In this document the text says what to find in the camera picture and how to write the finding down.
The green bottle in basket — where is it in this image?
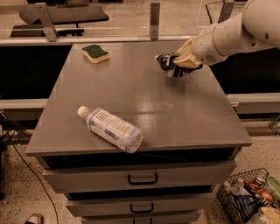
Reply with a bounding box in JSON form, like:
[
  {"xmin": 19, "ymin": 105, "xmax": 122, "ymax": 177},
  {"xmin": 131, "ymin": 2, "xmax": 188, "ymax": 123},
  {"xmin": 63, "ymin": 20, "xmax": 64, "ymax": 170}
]
[{"xmin": 264, "ymin": 177, "xmax": 280, "ymax": 208}]

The black floor cable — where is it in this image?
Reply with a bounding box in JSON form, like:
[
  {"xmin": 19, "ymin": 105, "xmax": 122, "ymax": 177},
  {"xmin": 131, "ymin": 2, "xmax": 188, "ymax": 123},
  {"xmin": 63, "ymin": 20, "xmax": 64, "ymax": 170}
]
[{"xmin": 0, "ymin": 110, "xmax": 60, "ymax": 224}]

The red snack pack in basket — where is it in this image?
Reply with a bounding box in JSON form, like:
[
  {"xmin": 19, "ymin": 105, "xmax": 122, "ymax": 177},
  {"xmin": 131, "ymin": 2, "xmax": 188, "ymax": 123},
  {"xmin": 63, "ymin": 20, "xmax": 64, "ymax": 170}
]
[{"xmin": 244, "ymin": 180, "xmax": 274, "ymax": 203}]

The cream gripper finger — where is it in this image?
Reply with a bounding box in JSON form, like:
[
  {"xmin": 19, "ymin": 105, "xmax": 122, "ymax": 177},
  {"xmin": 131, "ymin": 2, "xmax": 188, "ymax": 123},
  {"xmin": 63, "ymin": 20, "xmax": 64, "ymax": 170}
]
[
  {"xmin": 176, "ymin": 37, "xmax": 195, "ymax": 56},
  {"xmin": 173, "ymin": 54, "xmax": 202, "ymax": 68}
]

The black wire basket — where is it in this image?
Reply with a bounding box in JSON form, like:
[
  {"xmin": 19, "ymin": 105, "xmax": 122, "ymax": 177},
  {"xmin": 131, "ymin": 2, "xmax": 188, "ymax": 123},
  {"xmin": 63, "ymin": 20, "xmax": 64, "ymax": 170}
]
[{"xmin": 217, "ymin": 168, "xmax": 279, "ymax": 224}]

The metal railing with posts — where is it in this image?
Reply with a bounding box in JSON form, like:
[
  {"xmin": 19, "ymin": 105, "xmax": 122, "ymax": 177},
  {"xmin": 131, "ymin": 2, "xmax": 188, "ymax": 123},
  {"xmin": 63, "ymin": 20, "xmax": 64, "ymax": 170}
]
[{"xmin": 0, "ymin": 0, "xmax": 223, "ymax": 46}]

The clear blue-label plastic bottle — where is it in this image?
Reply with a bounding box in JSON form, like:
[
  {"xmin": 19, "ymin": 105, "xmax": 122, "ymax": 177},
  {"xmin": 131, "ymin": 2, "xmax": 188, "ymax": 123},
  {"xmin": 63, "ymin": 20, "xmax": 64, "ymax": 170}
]
[{"xmin": 77, "ymin": 106, "xmax": 144, "ymax": 153}]

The grey drawer cabinet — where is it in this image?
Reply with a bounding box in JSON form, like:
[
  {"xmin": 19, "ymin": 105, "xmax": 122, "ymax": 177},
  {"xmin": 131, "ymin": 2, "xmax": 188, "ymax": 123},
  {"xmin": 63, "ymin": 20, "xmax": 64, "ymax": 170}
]
[{"xmin": 26, "ymin": 41, "xmax": 251, "ymax": 224}]

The water bottle in basket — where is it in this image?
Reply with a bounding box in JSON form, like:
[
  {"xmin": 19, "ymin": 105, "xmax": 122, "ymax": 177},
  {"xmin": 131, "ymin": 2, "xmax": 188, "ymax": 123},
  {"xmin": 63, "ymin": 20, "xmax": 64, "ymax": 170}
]
[{"xmin": 222, "ymin": 178, "xmax": 259, "ymax": 222}]

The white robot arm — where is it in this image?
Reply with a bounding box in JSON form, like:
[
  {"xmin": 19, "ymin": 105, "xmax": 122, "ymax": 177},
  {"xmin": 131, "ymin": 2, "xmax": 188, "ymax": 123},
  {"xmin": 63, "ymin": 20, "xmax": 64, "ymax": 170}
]
[{"xmin": 173, "ymin": 0, "xmax": 280, "ymax": 68}]

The green and yellow sponge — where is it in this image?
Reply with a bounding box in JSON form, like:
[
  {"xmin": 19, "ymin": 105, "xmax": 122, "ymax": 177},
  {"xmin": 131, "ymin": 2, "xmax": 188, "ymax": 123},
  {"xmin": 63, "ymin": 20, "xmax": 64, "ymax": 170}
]
[{"xmin": 82, "ymin": 45, "xmax": 109, "ymax": 64}]

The shoe on floor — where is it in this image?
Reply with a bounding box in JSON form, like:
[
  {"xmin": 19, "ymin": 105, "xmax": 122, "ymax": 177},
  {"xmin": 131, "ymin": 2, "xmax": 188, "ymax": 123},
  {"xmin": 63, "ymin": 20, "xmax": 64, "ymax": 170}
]
[{"xmin": 24, "ymin": 213, "xmax": 43, "ymax": 224}]

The blue Kettle chip bag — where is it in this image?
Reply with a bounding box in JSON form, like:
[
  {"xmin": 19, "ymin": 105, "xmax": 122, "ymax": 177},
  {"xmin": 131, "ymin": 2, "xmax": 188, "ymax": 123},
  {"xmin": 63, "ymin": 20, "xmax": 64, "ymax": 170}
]
[{"xmin": 156, "ymin": 52, "xmax": 203, "ymax": 78}]

